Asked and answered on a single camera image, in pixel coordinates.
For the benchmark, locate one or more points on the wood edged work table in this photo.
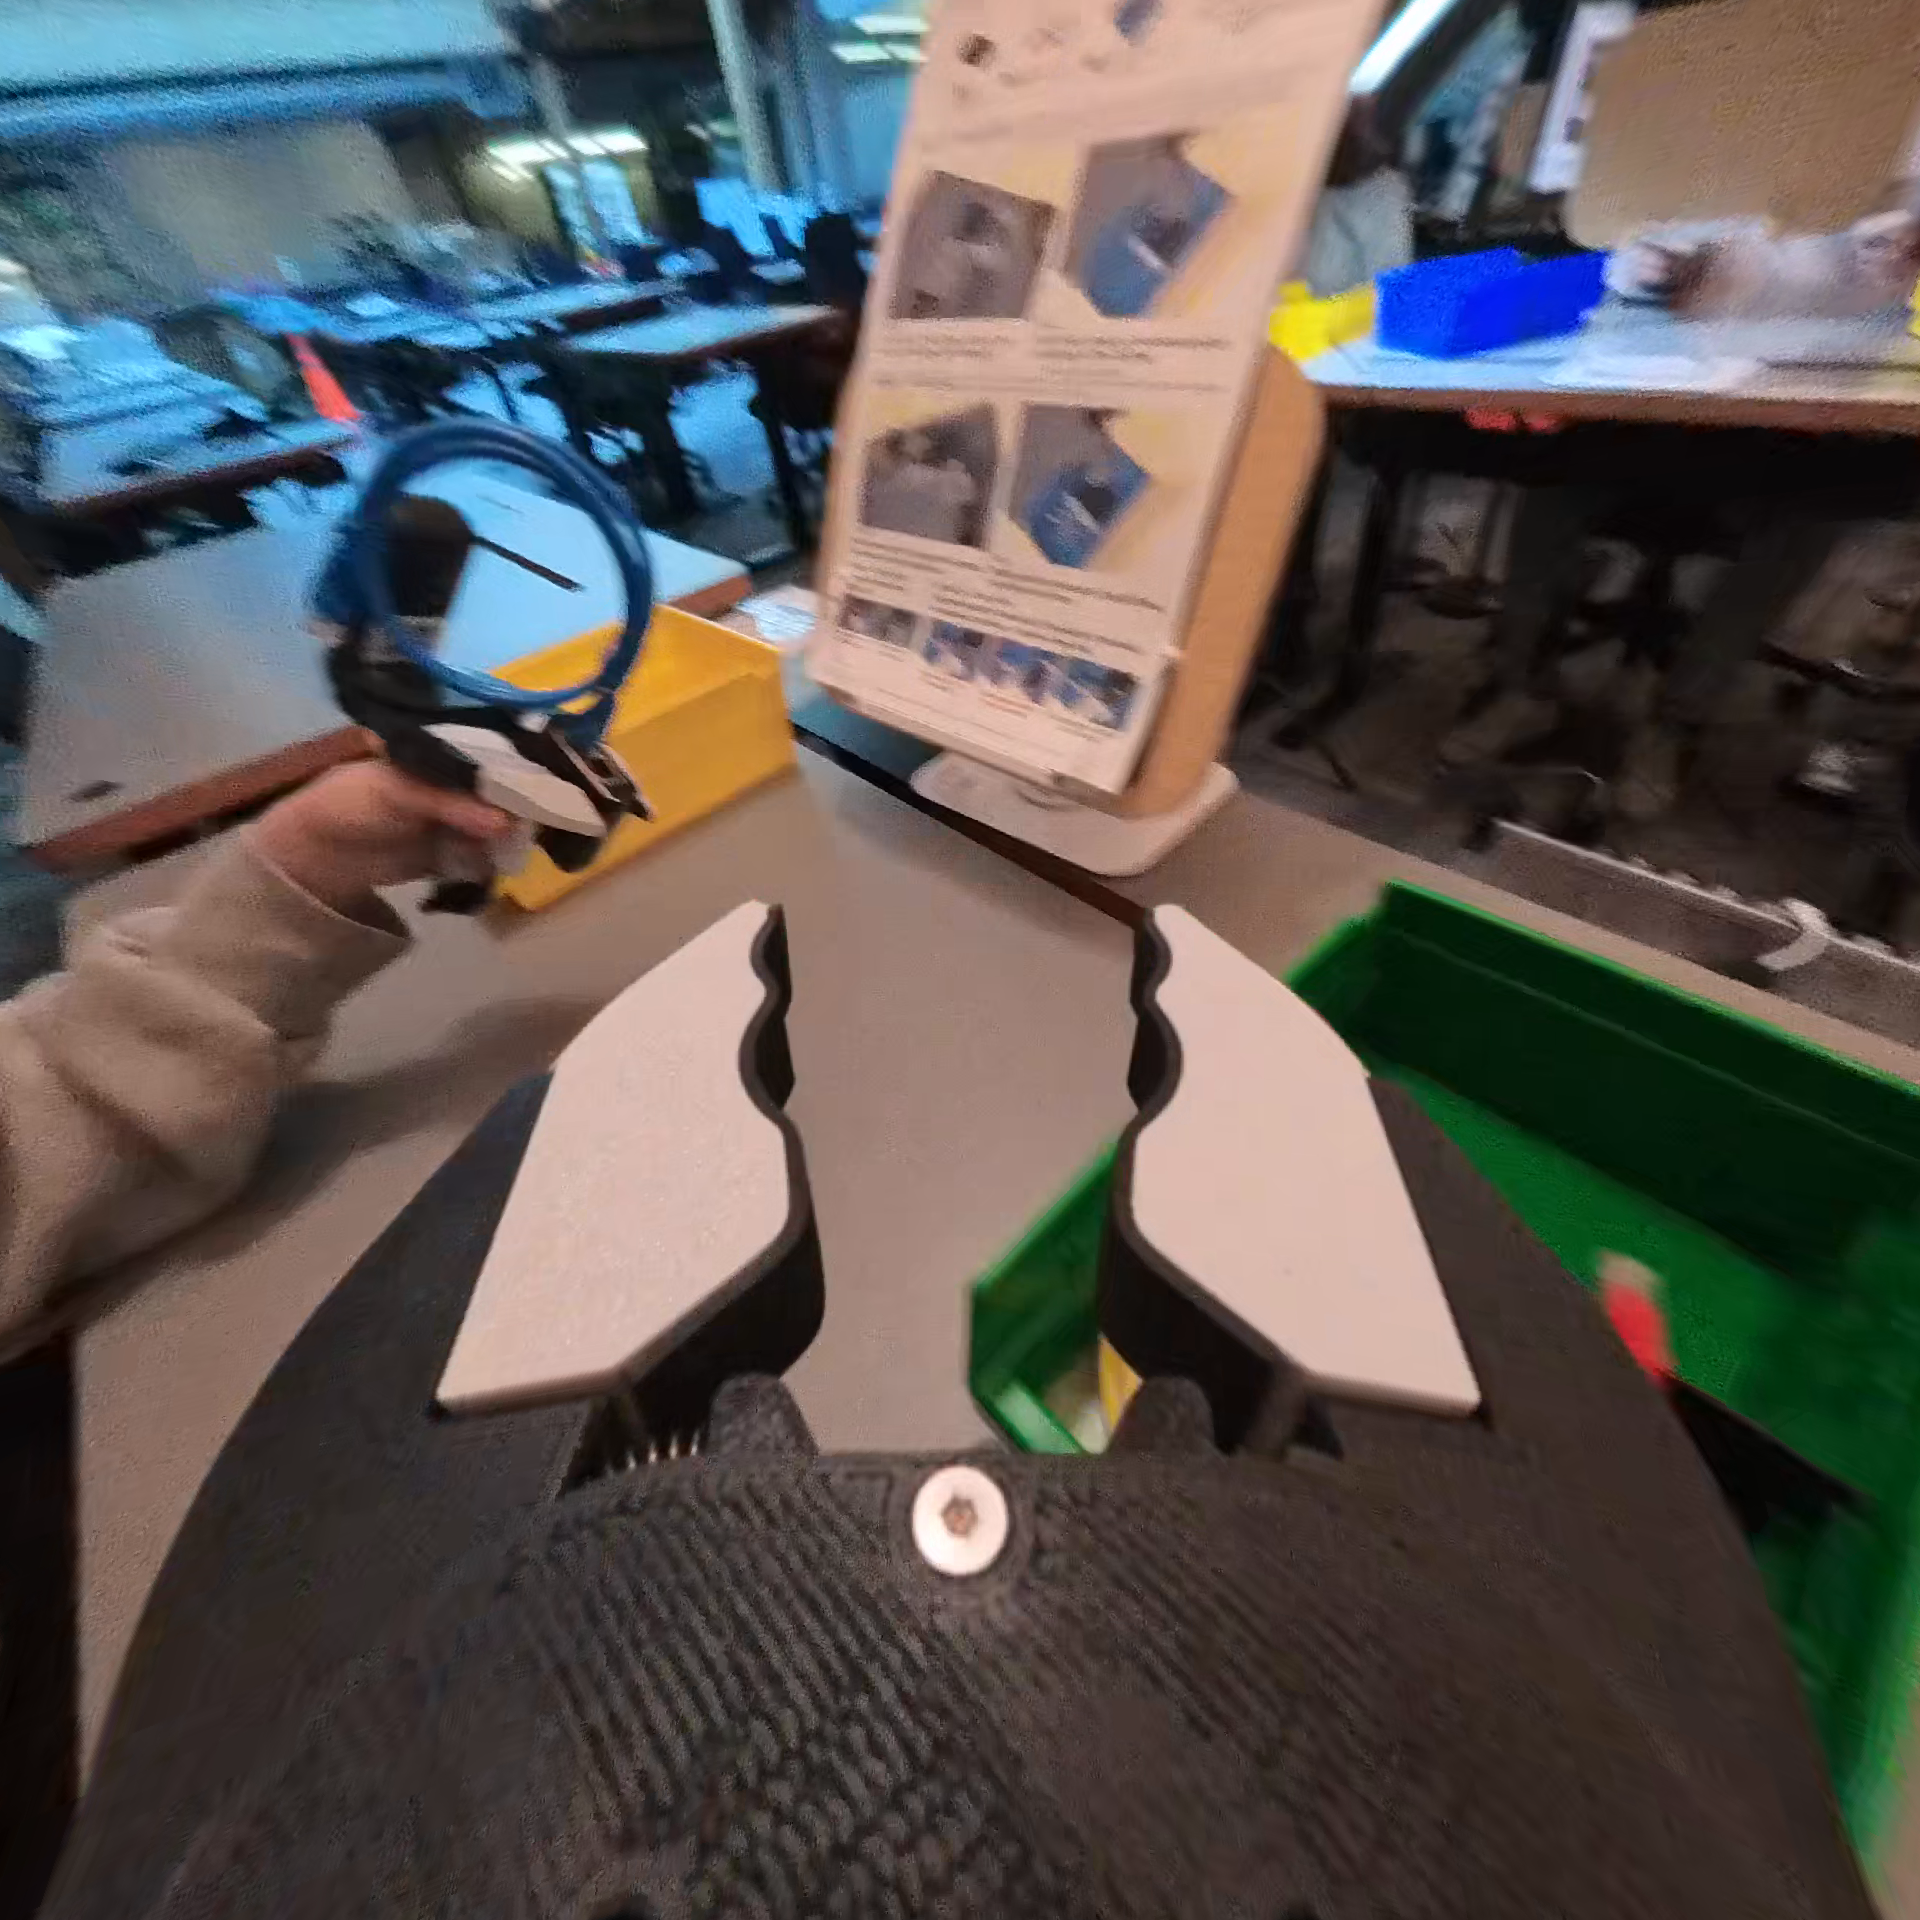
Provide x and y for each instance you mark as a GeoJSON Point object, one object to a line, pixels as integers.
{"type": "Point", "coordinates": [1650, 398]}

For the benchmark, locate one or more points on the blue storage bin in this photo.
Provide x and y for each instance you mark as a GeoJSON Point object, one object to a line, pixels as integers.
{"type": "Point", "coordinates": [1483, 301]}

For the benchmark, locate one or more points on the yellow plastic bin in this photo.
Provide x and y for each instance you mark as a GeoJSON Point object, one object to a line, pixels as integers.
{"type": "Point", "coordinates": [704, 735]}

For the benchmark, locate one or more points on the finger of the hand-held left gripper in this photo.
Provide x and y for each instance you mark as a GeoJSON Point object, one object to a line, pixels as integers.
{"type": "Point", "coordinates": [517, 782]}
{"type": "Point", "coordinates": [600, 773]}

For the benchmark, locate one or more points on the orange plastic object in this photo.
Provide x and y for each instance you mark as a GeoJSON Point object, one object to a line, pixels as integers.
{"type": "Point", "coordinates": [323, 382]}

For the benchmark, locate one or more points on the green plastic bin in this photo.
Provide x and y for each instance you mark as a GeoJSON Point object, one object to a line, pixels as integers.
{"type": "Point", "coordinates": [1650, 1126]}

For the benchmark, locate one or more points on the group of wooden office desks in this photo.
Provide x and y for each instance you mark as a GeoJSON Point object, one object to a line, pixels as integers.
{"type": "Point", "coordinates": [690, 331]}

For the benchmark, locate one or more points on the printed instruction sheet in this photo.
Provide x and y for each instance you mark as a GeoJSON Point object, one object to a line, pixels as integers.
{"type": "Point", "coordinates": [1049, 377]}

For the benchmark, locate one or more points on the white table with wood edge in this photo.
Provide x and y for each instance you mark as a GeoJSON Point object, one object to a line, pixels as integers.
{"type": "Point", "coordinates": [181, 676]}

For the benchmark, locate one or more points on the black desk chair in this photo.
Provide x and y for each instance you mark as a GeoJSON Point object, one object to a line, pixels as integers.
{"type": "Point", "coordinates": [30, 1575]}

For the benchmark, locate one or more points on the person's left hand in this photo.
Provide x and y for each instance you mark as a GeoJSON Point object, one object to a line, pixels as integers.
{"type": "Point", "coordinates": [359, 827]}

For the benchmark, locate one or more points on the white stand base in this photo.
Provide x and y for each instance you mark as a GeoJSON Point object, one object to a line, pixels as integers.
{"type": "Point", "coordinates": [1142, 839]}

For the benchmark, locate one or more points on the stack of yellow bins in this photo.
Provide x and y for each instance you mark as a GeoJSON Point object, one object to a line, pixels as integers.
{"type": "Point", "coordinates": [1319, 323]}

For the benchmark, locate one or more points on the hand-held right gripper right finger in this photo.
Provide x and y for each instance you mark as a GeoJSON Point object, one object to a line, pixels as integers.
{"type": "Point", "coordinates": [1290, 1202]}

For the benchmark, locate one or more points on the person's left forearm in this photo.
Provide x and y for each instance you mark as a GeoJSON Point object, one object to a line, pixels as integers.
{"type": "Point", "coordinates": [149, 1051]}

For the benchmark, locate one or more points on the group of black office chairs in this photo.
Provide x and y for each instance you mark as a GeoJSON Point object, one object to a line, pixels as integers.
{"type": "Point", "coordinates": [629, 377]}

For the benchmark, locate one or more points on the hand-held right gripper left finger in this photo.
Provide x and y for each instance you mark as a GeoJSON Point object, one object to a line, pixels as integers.
{"type": "Point", "coordinates": [629, 1202]}

